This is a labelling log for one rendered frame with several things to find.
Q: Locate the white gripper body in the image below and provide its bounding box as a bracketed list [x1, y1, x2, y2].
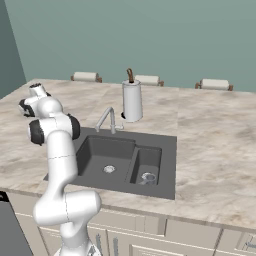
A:
[18, 97, 38, 118]

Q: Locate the silver sink tap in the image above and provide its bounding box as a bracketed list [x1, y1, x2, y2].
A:
[94, 106, 125, 135]

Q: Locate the dark grey double sink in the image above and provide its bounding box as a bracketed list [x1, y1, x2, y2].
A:
[43, 126, 178, 201]

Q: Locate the grey metal cup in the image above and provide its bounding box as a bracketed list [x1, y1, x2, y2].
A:
[139, 171, 158, 187]

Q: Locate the white paper towel roll holder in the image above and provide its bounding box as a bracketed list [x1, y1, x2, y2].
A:
[120, 67, 144, 123]

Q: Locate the dark grey dishwasher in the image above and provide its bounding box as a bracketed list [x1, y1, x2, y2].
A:
[0, 190, 34, 256]

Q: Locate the cream cupboard door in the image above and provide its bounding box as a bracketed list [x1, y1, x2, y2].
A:
[107, 229, 134, 256]
[87, 225, 110, 256]
[214, 228, 256, 256]
[14, 212, 51, 256]
[129, 243, 216, 256]

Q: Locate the cream drawer front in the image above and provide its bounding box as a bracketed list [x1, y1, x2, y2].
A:
[89, 209, 167, 237]
[164, 218, 222, 250]

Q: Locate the white stool with wooden frame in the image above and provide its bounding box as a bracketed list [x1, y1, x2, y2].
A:
[194, 78, 234, 92]
[70, 71, 104, 84]
[133, 74, 165, 88]

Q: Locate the silver cupboard handle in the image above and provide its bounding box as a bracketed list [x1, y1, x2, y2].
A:
[95, 233, 102, 256]
[241, 241, 256, 250]
[112, 237, 120, 256]

